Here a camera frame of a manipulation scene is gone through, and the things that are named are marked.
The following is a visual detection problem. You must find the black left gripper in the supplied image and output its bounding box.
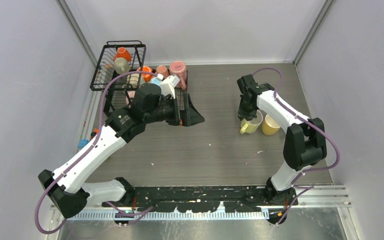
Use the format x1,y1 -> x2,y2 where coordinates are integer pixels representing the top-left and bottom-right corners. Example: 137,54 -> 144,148
144,93 -> 205,127

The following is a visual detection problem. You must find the light green mug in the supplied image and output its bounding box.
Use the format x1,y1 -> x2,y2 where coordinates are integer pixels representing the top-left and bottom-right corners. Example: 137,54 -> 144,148
239,110 -> 264,134

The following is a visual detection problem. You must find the yellow mug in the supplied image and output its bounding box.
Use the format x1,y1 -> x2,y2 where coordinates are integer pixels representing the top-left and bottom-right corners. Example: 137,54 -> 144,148
261,114 -> 281,136

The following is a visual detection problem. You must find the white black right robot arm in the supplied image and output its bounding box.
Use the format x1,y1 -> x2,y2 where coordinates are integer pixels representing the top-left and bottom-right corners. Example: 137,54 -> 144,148
237,74 -> 327,205

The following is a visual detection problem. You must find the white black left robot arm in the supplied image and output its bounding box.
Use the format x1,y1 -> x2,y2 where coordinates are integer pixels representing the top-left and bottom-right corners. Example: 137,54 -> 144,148
38,83 -> 205,219

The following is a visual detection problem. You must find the pink cup rack left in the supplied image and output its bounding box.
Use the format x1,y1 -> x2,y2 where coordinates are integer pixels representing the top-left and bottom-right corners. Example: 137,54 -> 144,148
125,91 -> 136,108

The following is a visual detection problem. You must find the large pink mug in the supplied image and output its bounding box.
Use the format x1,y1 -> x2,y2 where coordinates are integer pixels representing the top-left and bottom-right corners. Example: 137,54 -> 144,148
169,60 -> 188,91

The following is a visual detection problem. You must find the light blue cup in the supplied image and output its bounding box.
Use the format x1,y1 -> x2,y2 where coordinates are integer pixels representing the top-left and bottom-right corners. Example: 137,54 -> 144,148
149,73 -> 164,86

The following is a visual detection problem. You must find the small pink cup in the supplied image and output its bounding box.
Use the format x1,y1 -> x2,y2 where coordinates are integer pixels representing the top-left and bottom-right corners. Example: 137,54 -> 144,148
155,65 -> 170,79

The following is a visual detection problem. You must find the orange cup lower tier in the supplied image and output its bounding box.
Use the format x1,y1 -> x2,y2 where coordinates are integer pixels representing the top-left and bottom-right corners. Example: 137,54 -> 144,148
137,65 -> 154,83

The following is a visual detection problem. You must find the orange cup tier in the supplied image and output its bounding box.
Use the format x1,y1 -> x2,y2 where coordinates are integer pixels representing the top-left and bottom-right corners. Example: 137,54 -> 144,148
113,47 -> 132,63
137,65 -> 154,83

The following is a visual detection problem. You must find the beige mug top tier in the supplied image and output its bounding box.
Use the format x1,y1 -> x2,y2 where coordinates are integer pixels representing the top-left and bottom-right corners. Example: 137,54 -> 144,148
114,57 -> 131,75

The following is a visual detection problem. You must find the orange cup top tier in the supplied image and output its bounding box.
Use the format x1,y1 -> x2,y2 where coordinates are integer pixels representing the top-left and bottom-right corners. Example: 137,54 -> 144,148
113,47 -> 132,63

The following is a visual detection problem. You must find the colourful toy block pile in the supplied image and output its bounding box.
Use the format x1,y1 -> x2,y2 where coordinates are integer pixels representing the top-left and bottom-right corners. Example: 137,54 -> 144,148
77,128 -> 99,151

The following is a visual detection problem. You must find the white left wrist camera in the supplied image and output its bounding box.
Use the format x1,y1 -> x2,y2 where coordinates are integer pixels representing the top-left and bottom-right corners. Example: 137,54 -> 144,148
159,74 -> 181,99

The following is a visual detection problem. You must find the black wire dish rack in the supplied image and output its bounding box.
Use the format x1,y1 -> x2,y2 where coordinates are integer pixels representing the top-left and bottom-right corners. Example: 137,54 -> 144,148
90,40 -> 187,121

